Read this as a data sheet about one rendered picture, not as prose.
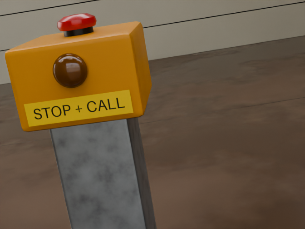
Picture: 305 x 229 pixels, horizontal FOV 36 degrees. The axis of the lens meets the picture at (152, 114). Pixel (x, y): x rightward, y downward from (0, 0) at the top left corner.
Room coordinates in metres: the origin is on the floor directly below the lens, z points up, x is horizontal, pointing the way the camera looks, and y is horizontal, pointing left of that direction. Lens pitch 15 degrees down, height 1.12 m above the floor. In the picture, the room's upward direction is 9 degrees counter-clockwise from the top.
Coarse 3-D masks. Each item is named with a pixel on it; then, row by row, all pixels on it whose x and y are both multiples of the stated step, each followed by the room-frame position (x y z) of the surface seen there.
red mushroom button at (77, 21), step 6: (66, 18) 0.48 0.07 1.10; (72, 18) 0.47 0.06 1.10; (78, 18) 0.47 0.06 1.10; (84, 18) 0.47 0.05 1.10; (90, 18) 0.48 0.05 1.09; (60, 24) 0.48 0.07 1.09; (66, 24) 0.47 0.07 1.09; (72, 24) 0.47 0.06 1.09; (78, 24) 0.47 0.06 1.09; (84, 24) 0.47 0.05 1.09; (90, 24) 0.48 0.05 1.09; (60, 30) 0.48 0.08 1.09; (66, 30) 0.47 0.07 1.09
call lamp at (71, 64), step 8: (64, 56) 0.42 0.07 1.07; (72, 56) 0.42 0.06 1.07; (56, 64) 0.42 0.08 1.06; (64, 64) 0.42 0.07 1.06; (72, 64) 0.42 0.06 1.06; (80, 64) 0.42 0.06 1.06; (56, 72) 0.42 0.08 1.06; (64, 72) 0.42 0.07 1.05; (72, 72) 0.42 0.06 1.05; (80, 72) 0.42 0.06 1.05; (56, 80) 0.43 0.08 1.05; (64, 80) 0.42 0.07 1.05; (72, 80) 0.42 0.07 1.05; (80, 80) 0.42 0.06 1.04
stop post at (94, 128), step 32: (64, 32) 0.48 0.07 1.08; (96, 32) 0.47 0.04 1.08; (128, 32) 0.43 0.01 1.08; (32, 64) 0.43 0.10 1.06; (96, 64) 0.43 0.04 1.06; (128, 64) 0.42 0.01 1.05; (32, 96) 0.43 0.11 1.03; (64, 96) 0.43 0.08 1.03; (96, 96) 0.43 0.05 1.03; (128, 96) 0.42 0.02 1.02; (32, 128) 0.44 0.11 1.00; (64, 128) 0.45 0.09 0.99; (96, 128) 0.45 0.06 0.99; (128, 128) 0.45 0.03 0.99; (64, 160) 0.45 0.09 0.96; (96, 160) 0.45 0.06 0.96; (128, 160) 0.45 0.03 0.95; (64, 192) 0.45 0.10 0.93; (96, 192) 0.45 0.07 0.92; (128, 192) 0.45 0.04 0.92; (96, 224) 0.45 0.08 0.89; (128, 224) 0.45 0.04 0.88
